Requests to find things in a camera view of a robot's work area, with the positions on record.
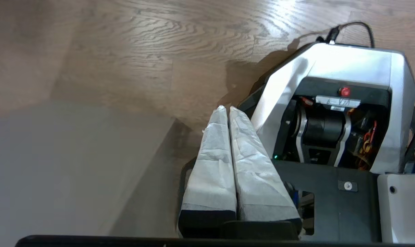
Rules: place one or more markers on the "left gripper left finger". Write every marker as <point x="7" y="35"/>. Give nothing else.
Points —
<point x="212" y="171"/>

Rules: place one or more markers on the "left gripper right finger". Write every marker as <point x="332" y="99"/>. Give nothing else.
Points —
<point x="255" y="178"/>

